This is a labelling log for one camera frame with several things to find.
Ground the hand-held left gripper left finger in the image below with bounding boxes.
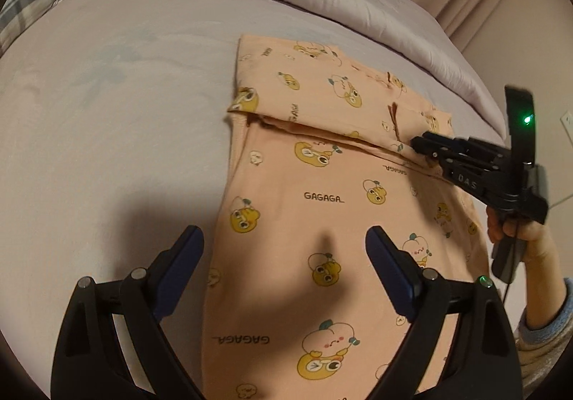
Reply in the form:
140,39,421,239
50,225,206,400

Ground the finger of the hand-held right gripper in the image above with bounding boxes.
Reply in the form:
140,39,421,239
410,131,507,164

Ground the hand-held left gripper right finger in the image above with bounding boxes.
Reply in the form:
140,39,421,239
365,225,524,400

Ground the peach cartoon print pajama garment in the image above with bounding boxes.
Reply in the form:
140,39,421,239
203,34,493,400

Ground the person's right hand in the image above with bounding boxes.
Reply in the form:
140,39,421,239
486,205,557,264

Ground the lavender bed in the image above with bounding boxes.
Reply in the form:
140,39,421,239
0,0,509,400

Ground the plaid pillow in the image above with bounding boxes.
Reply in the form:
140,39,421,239
0,0,72,56

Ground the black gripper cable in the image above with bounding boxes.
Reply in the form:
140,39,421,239
503,221,520,309

